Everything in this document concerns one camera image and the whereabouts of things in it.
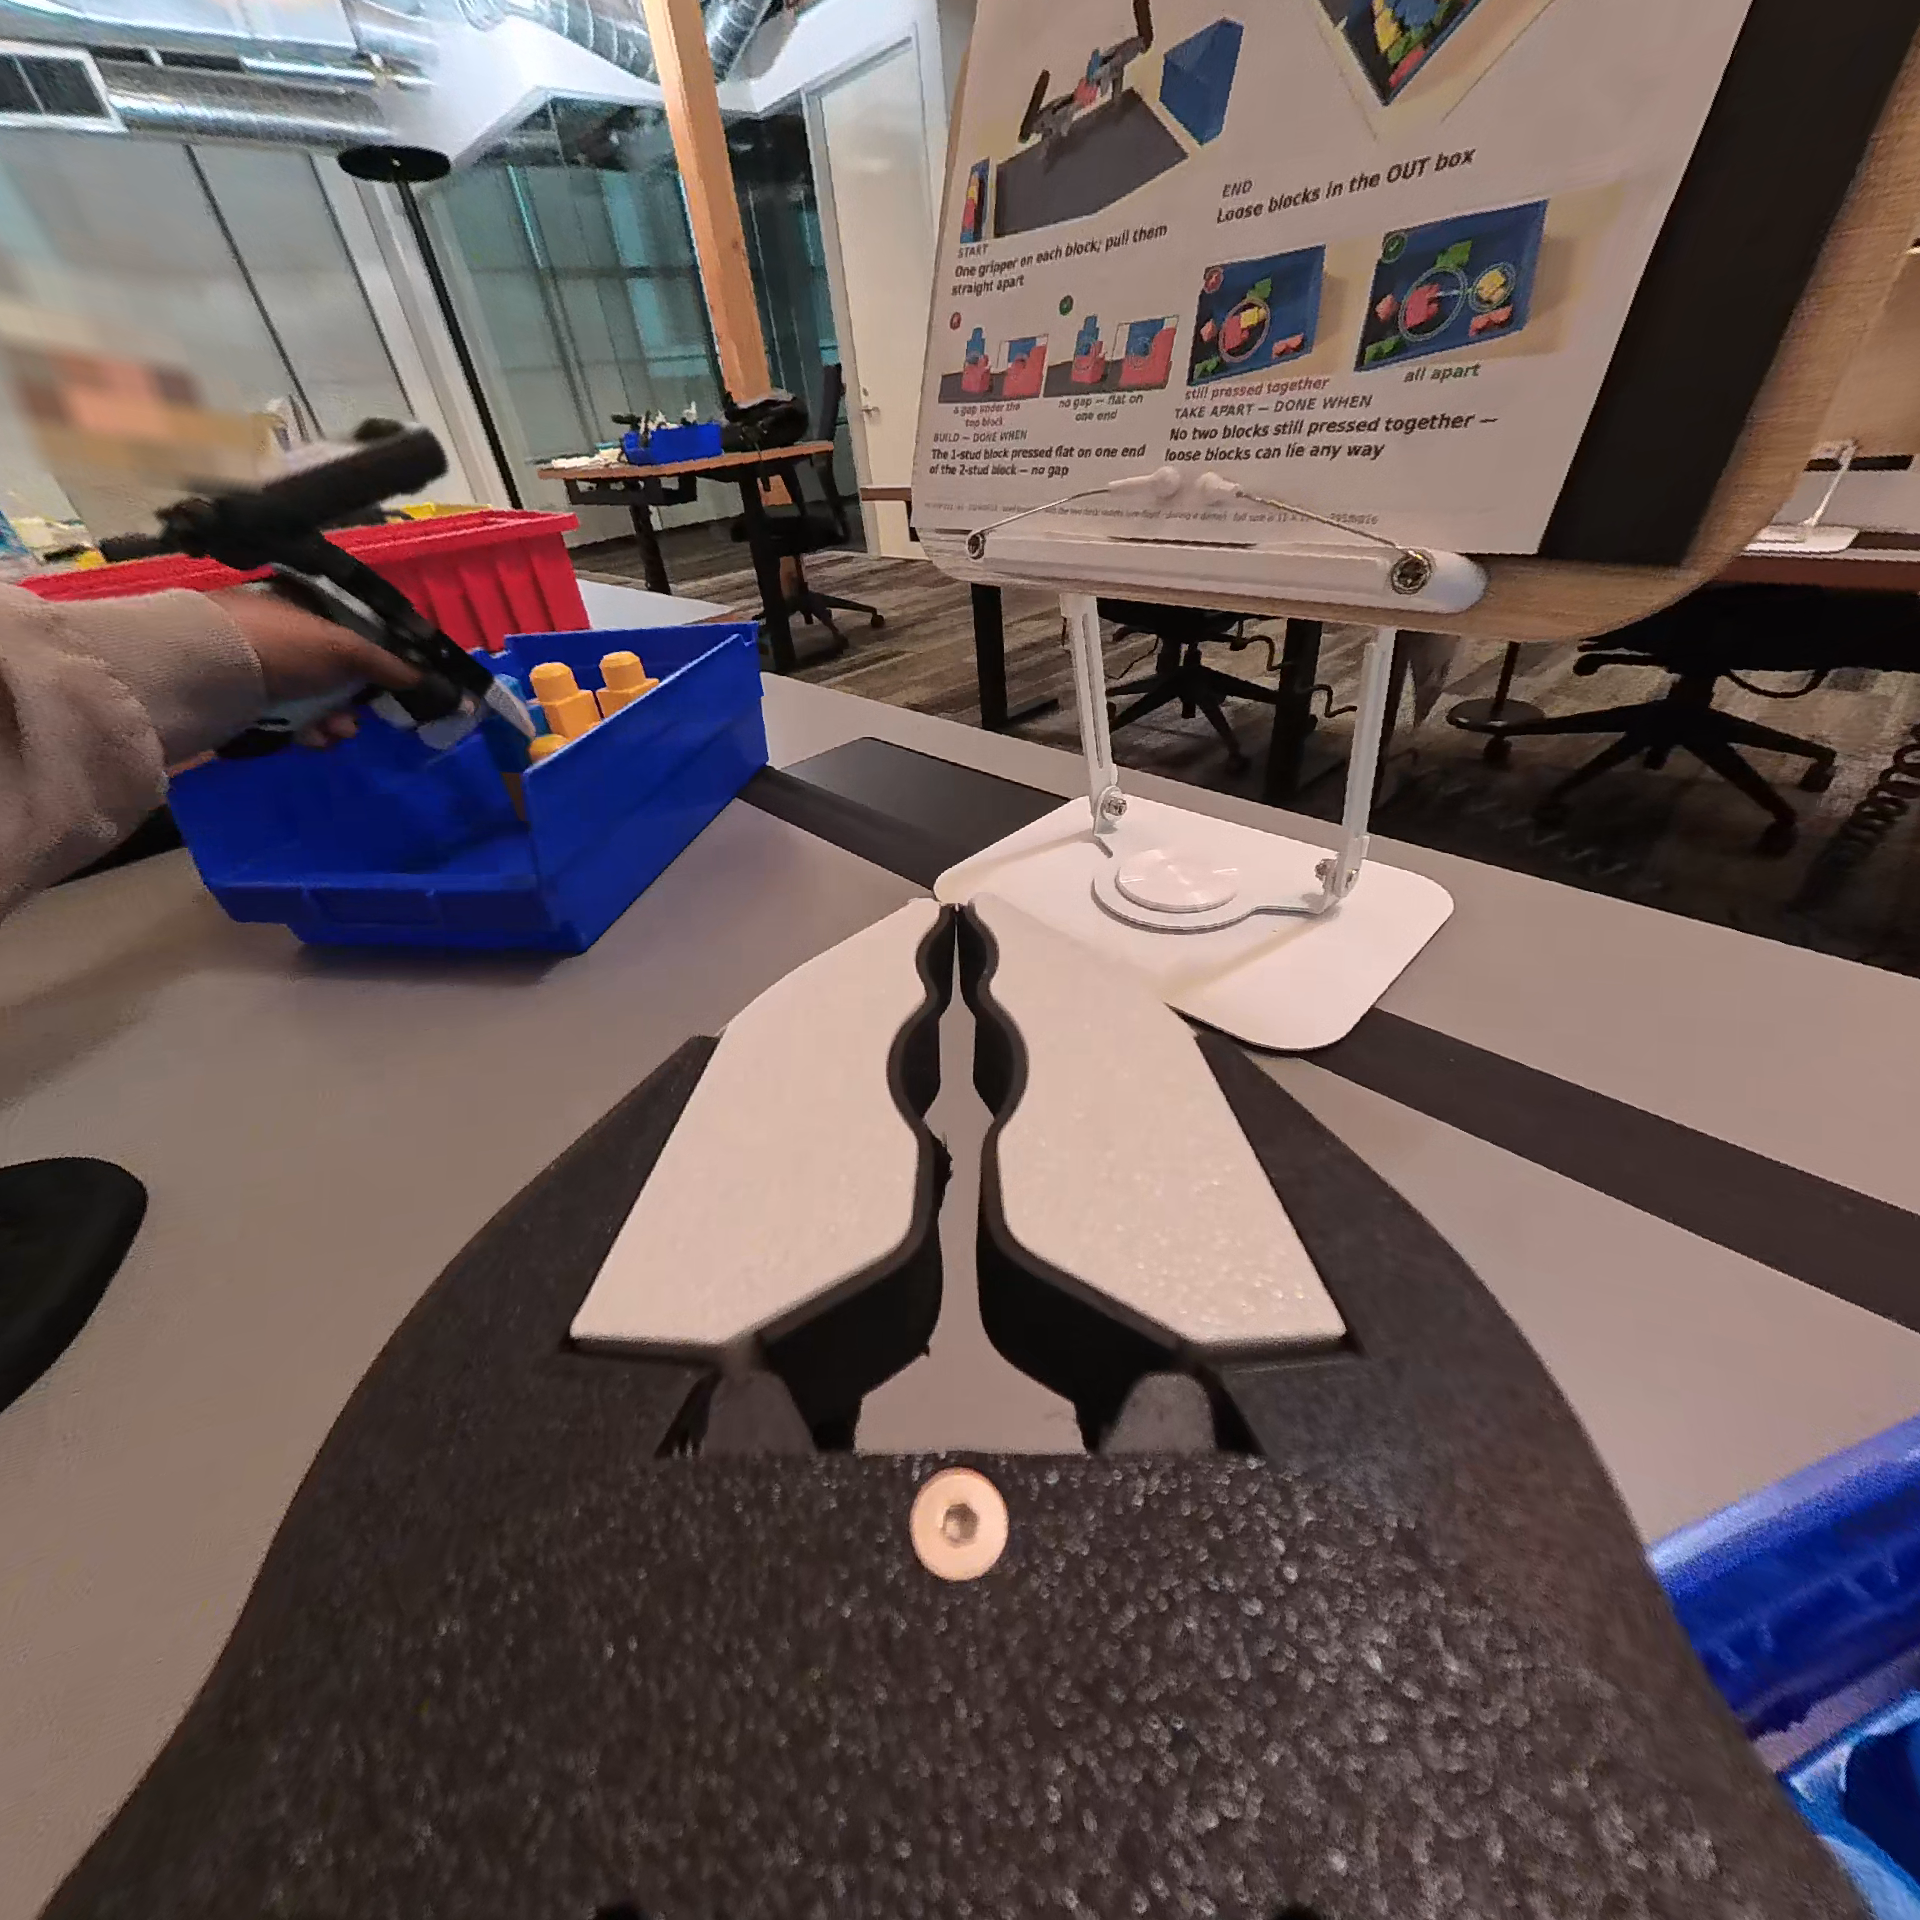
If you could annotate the wooden pillar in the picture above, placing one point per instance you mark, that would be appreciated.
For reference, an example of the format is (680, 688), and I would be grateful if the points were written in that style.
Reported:
(712, 195)

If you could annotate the black office chair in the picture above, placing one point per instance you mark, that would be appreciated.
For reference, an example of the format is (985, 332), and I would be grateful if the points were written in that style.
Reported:
(1664, 675)
(801, 512)
(1184, 675)

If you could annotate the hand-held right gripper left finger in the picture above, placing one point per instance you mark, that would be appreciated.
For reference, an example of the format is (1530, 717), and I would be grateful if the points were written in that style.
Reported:
(779, 1140)

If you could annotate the silver ventilation duct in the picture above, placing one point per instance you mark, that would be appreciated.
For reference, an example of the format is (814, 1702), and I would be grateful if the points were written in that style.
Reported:
(225, 105)

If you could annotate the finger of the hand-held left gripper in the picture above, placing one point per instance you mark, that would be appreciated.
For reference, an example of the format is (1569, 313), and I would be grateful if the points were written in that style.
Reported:
(514, 706)
(448, 730)

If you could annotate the black floor lamp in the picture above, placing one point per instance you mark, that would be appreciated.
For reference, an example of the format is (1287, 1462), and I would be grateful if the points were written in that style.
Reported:
(436, 299)

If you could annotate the person's left hand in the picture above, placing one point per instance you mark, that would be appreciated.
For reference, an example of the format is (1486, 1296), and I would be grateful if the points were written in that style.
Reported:
(299, 654)

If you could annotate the yellow mega block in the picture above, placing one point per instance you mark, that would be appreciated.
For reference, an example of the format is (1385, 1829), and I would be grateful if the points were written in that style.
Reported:
(627, 681)
(563, 702)

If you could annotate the wood-edged desk divider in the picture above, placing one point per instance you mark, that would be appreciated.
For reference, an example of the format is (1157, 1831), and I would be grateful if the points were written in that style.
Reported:
(1770, 299)

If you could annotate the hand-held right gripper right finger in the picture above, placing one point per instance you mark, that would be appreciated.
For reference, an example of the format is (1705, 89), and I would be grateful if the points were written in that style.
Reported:
(1140, 1157)

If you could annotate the red plastic bin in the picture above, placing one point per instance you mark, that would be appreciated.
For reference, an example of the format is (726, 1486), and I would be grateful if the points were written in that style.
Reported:
(482, 578)

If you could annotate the yellow plastic bin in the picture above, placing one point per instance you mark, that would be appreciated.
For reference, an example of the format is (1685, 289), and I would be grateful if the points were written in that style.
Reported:
(436, 513)

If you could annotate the blue plastic bin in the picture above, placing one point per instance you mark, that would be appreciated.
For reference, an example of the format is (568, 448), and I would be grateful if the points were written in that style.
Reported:
(600, 841)
(1800, 1649)

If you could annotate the wooden office desk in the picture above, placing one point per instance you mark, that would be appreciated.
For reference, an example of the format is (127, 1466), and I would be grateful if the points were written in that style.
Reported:
(676, 466)

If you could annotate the printed instruction sheet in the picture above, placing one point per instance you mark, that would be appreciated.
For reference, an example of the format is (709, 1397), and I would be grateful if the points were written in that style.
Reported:
(1320, 272)

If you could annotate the small blue bin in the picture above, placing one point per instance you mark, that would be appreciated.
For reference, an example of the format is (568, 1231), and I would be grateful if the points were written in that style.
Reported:
(673, 442)

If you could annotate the black chair armrest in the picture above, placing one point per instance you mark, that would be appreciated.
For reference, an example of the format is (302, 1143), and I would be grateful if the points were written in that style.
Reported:
(53, 1260)

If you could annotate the person's left forearm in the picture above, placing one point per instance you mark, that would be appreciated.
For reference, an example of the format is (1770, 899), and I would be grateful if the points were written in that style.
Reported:
(90, 720)

